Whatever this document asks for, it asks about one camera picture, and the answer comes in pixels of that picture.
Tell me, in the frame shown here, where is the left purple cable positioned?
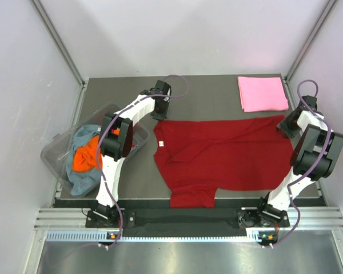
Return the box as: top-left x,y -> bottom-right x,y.
95,74 -> 191,249

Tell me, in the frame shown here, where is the grey blue t shirt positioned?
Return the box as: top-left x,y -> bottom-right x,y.
66,124 -> 101,198

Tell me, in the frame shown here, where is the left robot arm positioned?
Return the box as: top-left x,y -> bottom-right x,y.
86,80 -> 172,228

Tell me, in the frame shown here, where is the right aluminium frame post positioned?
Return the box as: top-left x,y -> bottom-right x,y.
284,0 -> 339,83

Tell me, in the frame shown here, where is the aluminium frame post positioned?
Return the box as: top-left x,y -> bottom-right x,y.
29,0 -> 85,86
284,0 -> 339,83

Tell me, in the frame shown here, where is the folded pink t shirt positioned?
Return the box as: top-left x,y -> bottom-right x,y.
237,76 -> 289,112

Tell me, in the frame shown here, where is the left aluminium frame post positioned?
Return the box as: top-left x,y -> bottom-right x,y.
29,0 -> 85,86

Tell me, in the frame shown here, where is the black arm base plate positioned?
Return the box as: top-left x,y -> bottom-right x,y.
85,208 -> 290,228

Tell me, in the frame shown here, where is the slotted cable duct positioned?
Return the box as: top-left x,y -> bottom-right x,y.
45,229 -> 275,243

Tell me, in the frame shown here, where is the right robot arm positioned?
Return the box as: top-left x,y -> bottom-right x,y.
255,95 -> 343,227

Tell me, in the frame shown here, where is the clear plastic bin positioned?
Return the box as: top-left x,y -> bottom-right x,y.
40,101 -> 149,198

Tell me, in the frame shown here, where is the red t shirt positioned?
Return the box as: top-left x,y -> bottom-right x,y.
154,115 -> 293,208

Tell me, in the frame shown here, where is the orange t shirt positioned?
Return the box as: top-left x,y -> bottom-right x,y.
72,128 -> 121,174

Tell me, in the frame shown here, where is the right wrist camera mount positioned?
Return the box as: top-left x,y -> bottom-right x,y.
296,111 -> 328,134

